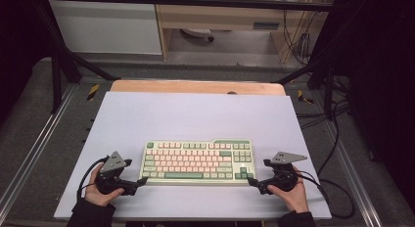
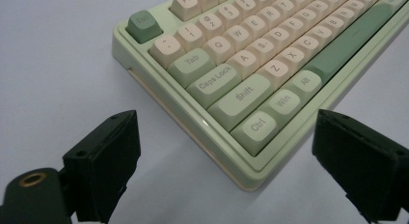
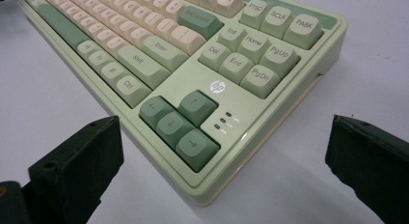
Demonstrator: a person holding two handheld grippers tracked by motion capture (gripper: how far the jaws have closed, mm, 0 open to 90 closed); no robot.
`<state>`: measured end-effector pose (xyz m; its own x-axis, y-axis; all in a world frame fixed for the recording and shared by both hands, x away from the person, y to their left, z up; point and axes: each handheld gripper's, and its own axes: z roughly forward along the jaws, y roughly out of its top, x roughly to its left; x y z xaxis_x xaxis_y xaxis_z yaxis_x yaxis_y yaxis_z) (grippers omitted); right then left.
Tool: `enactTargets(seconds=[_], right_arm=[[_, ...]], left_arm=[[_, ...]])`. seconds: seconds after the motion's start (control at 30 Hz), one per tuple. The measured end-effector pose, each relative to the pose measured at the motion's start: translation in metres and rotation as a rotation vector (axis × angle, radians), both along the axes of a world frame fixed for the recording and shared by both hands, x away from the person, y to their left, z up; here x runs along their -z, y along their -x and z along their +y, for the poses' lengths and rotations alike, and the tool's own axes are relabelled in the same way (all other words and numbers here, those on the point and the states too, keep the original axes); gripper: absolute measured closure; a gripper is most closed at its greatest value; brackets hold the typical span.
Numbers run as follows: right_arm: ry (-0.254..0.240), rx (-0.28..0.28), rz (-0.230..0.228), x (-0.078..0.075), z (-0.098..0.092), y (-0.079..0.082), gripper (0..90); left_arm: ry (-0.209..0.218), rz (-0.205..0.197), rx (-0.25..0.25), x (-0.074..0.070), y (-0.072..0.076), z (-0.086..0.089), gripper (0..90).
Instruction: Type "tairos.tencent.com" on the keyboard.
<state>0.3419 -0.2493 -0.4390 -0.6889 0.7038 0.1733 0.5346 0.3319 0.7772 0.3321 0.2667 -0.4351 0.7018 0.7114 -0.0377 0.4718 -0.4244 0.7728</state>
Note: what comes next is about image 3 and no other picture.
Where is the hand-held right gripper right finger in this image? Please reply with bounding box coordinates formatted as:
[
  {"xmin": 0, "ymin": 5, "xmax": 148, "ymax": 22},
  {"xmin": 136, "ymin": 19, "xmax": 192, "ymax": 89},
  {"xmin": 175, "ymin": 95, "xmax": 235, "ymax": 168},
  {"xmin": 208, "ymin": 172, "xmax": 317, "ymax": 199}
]
[{"xmin": 324, "ymin": 114, "xmax": 409, "ymax": 224}]

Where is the green and cream keyboard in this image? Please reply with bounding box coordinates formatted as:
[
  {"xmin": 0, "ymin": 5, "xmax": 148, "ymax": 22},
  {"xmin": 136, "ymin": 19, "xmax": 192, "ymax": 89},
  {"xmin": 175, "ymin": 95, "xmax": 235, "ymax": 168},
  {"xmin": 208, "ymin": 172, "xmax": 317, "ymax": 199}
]
[{"xmin": 17, "ymin": 0, "xmax": 349, "ymax": 208}]

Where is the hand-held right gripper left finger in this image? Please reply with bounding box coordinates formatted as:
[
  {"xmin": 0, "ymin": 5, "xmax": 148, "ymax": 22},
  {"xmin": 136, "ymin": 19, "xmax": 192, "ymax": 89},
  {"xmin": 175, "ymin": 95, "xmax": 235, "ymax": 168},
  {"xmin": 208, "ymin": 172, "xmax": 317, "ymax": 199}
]
[{"xmin": 28, "ymin": 115, "xmax": 125, "ymax": 224}]

